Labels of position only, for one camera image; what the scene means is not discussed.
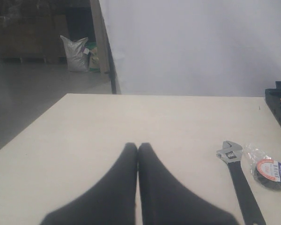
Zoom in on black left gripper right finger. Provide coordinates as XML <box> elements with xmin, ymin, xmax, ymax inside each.
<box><xmin>138</xmin><ymin>143</ymin><xmax>238</xmax><ymax>225</ymax></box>

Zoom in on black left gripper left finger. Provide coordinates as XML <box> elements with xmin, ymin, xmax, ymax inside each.
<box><xmin>41</xmin><ymin>142</ymin><xmax>138</xmax><ymax>225</ymax></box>

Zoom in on adjustable wrench black handle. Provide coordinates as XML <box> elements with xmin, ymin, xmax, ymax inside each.
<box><xmin>216</xmin><ymin>141</ymin><xmax>266</xmax><ymax>225</ymax></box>

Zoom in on black electrical tape roll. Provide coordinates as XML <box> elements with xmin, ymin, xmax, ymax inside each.
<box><xmin>244</xmin><ymin>144</ymin><xmax>281</xmax><ymax>192</ymax></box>

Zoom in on black plastic tool case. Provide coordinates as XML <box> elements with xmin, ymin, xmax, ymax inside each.
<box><xmin>265</xmin><ymin>81</ymin><xmax>281</xmax><ymax>127</ymax></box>

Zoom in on green and tan bag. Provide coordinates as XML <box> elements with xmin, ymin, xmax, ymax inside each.
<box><xmin>85</xmin><ymin>42</ymin><xmax>100</xmax><ymax>72</ymax></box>

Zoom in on white woven sack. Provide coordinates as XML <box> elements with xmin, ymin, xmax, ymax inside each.
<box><xmin>60</xmin><ymin>35</ymin><xmax>89</xmax><ymax>72</ymax></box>

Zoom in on brown wooden crates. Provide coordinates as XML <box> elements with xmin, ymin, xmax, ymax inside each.
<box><xmin>0</xmin><ymin>0</ymin><xmax>68</xmax><ymax>64</ymax></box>

